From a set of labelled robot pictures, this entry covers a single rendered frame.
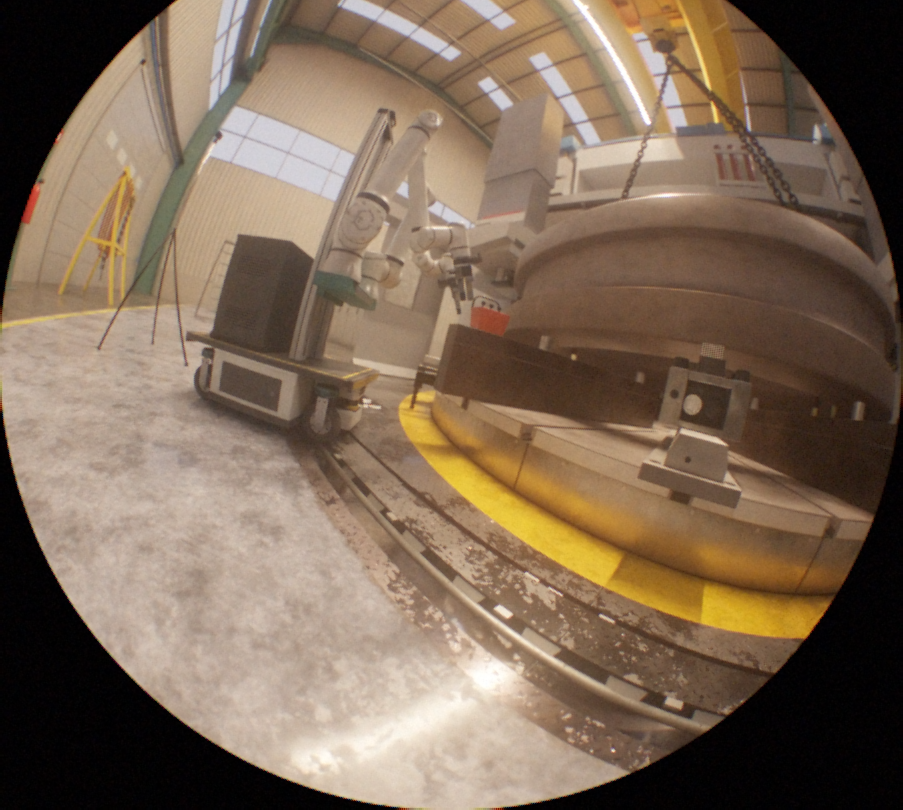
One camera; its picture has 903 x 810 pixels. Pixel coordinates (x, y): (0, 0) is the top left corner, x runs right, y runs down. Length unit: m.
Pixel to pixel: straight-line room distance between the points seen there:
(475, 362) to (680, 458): 1.14
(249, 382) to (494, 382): 1.25
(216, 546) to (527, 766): 0.69
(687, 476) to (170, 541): 1.21
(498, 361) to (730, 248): 1.56
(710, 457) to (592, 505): 0.49
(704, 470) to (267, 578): 1.05
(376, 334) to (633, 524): 4.11
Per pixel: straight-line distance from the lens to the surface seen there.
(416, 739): 0.54
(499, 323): 1.69
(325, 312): 1.70
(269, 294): 1.45
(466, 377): 1.62
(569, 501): 1.23
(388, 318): 4.63
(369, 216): 1.16
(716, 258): 1.96
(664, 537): 1.16
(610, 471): 1.12
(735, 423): 1.25
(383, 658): 0.60
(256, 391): 1.38
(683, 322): 1.67
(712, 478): 0.93
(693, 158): 8.41
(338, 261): 1.30
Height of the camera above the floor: 0.51
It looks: level
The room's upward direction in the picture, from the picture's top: 14 degrees clockwise
